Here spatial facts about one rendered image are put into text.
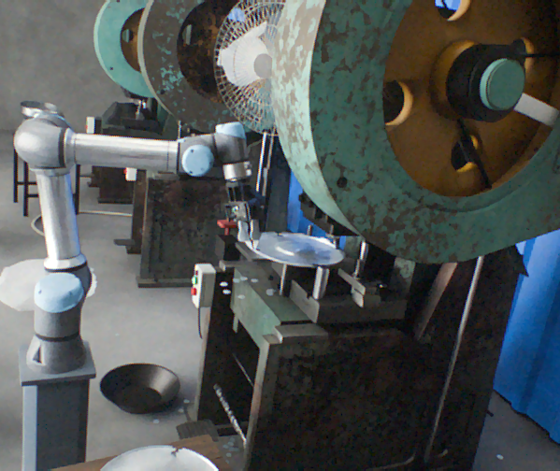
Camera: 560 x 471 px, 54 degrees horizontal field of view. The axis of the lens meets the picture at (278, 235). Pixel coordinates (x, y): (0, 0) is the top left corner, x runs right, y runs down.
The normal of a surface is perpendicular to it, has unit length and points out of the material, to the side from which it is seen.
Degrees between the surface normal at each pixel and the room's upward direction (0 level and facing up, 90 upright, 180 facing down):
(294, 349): 90
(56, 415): 90
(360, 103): 90
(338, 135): 90
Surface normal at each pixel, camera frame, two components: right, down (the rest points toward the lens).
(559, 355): -0.91, -0.01
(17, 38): 0.39, 0.33
